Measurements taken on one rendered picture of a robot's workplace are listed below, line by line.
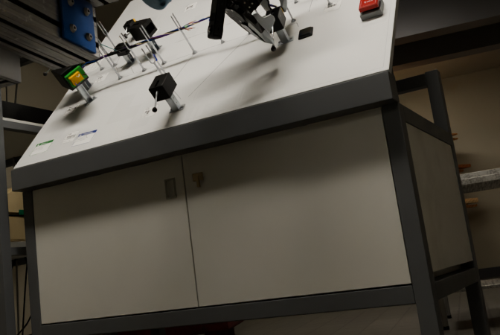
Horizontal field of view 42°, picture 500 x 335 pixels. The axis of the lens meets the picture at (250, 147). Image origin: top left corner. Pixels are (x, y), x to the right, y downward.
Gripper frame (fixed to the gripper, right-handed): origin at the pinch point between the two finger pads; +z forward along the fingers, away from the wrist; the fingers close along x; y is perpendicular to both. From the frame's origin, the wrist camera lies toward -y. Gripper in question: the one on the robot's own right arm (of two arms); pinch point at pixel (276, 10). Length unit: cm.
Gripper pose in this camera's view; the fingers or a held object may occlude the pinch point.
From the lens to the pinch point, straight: 180.8
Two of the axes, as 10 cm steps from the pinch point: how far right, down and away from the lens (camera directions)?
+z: 3.4, 9.3, 1.7
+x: -8.9, 2.5, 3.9
